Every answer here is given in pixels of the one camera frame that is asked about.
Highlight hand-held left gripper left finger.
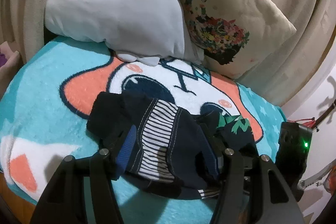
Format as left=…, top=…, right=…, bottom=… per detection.
left=31, top=124, right=137, bottom=224

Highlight cream floral printed pillow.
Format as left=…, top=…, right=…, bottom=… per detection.
left=175, top=0, right=297, bottom=80

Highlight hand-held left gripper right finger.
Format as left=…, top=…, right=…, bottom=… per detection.
left=196, top=122, right=305, bottom=224

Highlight teal cartoon printed blanket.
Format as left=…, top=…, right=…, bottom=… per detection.
left=0, top=34, right=286, bottom=224

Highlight dark navy striped pants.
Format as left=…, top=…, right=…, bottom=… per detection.
left=87, top=91, right=259, bottom=199

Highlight grey white plush pillow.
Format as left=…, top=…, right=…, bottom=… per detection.
left=43, top=0, right=205, bottom=66

